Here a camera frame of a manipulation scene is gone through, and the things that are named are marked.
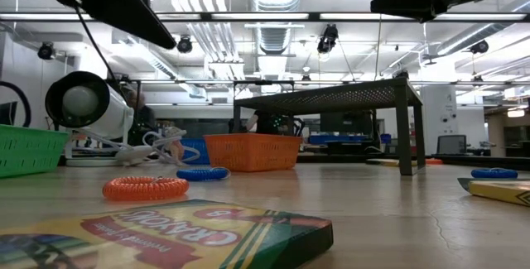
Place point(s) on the black ceiling spotlight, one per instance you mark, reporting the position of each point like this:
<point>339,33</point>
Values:
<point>184,44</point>
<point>328,39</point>
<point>479,46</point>
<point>45,50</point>

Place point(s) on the blue storage bin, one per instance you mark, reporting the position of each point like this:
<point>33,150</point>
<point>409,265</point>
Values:
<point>337,139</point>

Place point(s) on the grey perforated metal shelf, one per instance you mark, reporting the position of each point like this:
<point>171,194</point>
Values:
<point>331,95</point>

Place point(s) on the person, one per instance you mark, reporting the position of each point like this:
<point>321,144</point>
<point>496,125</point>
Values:
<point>143,124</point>

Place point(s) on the yellow Crayola crayon box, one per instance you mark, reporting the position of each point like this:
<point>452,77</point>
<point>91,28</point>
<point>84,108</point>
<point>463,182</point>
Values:
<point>186,236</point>
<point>501,192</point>

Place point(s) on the black background robot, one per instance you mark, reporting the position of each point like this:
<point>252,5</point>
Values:
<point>269,123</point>

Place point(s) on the white column with sign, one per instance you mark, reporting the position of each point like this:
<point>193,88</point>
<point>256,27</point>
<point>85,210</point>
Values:
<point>439,111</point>

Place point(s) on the orange plastic basket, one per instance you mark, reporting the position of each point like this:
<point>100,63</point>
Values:
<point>252,153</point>

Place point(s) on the blue coil wristband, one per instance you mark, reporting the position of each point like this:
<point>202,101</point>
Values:
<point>494,173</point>
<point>198,174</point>

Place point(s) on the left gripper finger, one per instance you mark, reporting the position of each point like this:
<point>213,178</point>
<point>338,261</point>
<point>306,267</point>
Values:
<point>149,20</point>

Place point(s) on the grey monitor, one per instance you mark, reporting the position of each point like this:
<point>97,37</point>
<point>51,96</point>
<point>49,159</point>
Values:
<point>451,145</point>

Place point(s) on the green plastic basket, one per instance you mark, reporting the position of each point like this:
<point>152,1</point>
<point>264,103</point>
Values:
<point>29,151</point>

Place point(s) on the blue plastic basket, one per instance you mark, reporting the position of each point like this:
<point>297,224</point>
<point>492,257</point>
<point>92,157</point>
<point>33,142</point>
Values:
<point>194,151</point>

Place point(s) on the white cylindrical desk lamp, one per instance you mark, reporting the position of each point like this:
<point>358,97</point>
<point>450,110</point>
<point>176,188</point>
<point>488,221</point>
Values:
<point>112,116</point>

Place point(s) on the red coil wristband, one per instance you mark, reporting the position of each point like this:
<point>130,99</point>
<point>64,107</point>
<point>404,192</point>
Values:
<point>434,161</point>
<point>145,188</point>

